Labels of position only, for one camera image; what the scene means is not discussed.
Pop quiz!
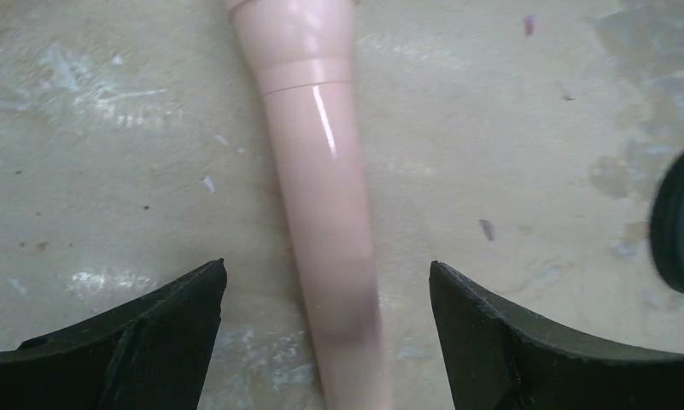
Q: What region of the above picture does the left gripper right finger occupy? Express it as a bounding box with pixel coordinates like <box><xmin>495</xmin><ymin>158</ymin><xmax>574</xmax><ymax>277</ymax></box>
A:
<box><xmin>429</xmin><ymin>261</ymin><xmax>684</xmax><ymax>410</ymax></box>

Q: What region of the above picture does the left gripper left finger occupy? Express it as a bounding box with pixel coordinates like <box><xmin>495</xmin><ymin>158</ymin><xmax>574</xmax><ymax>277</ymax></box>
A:
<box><xmin>0</xmin><ymin>260</ymin><xmax>227</xmax><ymax>409</ymax></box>

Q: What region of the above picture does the black round-base stand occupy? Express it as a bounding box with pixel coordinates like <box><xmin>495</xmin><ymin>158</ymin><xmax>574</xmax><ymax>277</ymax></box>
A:
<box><xmin>649</xmin><ymin>150</ymin><xmax>684</xmax><ymax>294</ymax></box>

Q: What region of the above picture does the pink microphone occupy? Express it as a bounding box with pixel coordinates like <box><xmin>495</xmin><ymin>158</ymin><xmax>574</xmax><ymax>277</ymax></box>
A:
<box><xmin>227</xmin><ymin>1</ymin><xmax>393</xmax><ymax>409</ymax></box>

